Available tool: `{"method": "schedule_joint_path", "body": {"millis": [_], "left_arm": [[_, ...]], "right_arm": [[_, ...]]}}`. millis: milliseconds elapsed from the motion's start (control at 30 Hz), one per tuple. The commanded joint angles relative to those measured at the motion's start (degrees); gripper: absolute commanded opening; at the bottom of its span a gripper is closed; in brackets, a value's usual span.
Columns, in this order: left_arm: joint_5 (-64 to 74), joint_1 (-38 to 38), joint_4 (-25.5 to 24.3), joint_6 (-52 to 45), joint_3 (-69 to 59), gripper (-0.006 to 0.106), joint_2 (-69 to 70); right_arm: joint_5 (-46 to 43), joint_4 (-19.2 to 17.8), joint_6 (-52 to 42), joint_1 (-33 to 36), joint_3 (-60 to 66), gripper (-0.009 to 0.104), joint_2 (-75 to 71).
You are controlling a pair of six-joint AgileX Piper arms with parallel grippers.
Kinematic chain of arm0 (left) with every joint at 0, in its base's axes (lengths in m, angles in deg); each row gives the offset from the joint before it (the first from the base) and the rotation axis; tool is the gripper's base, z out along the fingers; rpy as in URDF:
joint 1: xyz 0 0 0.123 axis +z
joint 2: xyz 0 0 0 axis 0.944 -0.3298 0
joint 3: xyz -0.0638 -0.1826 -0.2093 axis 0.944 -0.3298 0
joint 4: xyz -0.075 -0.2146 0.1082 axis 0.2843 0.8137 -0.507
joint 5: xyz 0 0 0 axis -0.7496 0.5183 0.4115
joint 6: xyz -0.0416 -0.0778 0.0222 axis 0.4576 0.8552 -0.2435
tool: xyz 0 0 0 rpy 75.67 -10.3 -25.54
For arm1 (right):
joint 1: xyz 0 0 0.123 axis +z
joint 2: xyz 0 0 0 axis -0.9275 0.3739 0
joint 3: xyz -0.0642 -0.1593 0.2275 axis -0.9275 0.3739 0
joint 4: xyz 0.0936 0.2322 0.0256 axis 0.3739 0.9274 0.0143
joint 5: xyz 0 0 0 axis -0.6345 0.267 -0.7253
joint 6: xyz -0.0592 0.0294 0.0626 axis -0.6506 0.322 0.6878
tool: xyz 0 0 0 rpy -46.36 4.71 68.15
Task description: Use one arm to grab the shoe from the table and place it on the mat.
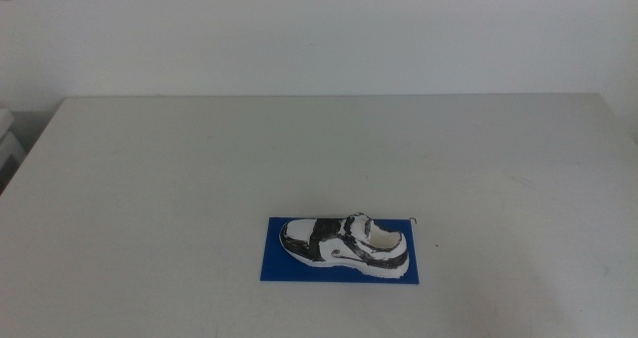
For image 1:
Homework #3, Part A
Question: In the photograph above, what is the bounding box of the white and black shoe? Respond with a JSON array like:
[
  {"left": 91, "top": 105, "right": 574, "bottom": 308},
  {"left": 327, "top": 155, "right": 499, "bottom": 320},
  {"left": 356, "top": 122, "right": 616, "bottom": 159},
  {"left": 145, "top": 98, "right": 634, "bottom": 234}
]
[{"left": 278, "top": 211, "right": 411, "bottom": 280}]

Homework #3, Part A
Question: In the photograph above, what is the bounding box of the blue rectangular mat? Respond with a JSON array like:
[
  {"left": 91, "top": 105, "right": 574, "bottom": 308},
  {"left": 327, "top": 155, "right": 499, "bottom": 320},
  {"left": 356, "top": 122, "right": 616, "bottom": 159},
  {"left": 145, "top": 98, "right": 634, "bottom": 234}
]
[{"left": 259, "top": 216, "right": 421, "bottom": 285}]

